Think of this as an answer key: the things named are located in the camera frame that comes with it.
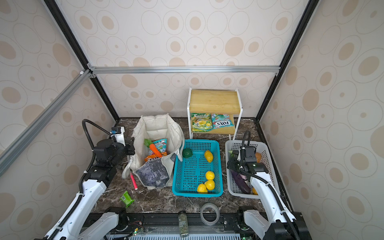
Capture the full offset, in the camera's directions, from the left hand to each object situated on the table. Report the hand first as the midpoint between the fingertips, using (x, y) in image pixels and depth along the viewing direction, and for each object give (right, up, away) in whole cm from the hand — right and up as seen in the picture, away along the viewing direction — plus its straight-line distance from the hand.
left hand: (136, 135), depth 75 cm
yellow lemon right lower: (+38, -27, +6) cm, 47 cm away
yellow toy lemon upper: (+38, -13, +18) cm, 44 cm away
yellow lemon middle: (+38, -23, +10) cm, 46 cm away
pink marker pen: (-6, -28, +12) cm, 31 cm away
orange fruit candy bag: (+6, -12, +12) cm, 18 cm away
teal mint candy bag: (+6, -8, +14) cm, 17 cm away
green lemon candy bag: (+34, +8, +17) cm, 39 cm away
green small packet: (-7, -34, +4) cm, 35 cm away
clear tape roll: (+40, -37, +2) cm, 55 cm away
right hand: (+51, -16, +9) cm, 54 cm away
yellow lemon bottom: (+34, -29, +5) cm, 44 cm away
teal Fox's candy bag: (+47, +9, +19) cm, 51 cm away
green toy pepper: (+25, -11, +18) cm, 33 cm away
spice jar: (+24, -42, -5) cm, 48 cm away
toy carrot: (+1, -5, +15) cm, 16 cm away
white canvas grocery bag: (+5, -5, +20) cm, 21 cm away
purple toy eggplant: (+56, -26, +10) cm, 62 cm away
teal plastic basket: (+32, -23, +16) cm, 43 cm away
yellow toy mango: (+62, -31, +6) cm, 69 cm away
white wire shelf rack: (+40, +13, +5) cm, 42 cm away
